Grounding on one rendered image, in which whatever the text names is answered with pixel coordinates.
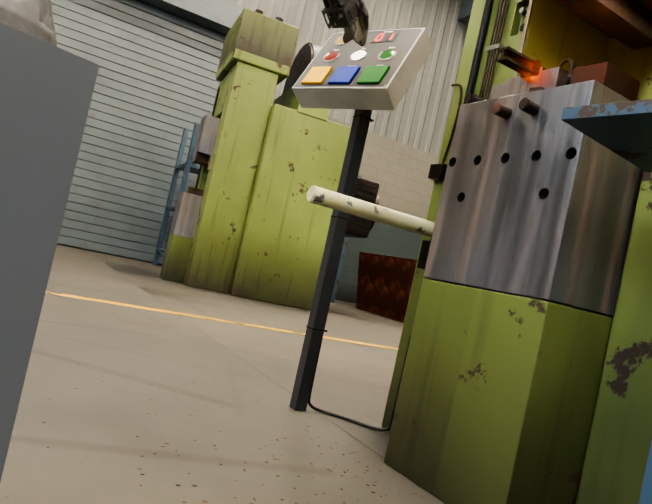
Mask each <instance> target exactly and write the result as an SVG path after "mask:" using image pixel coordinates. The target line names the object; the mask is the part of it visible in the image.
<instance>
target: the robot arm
mask: <svg viewBox="0 0 652 504"><path fill-rule="evenodd" d="M322 1H323V3H324V6H325V7H324V8H323V9H322V11H321V12H322V14H323V17H324V19H325V22H326V24H327V27H328V29H330V27H331V26H332V28H343V29H344V33H343V37H342V40H343V42H344V43H348V42H350V41H351V40H354V41H355V43H357V44H358V45H359V46H361V47H363V46H364V45H365V43H366V40H367V34H368V26H369V14H368V11H367V8H366V7H365V3H364V2H362V0H322ZM325 14H327V17H328V19H329V23H328V22H327V20H326V17H325ZM0 22H1V23H3V24H5V25H8V26H10V27H12V28H15V29H17V30H19V31H22V32H24V33H26V34H29V35H31V36H33V37H36V38H38V39H40V40H43V41H45V42H47V43H49V44H52V45H54V46H56V47H57V40H56V33H55V26H54V20H53V13H52V6H51V0H0Z"/></svg>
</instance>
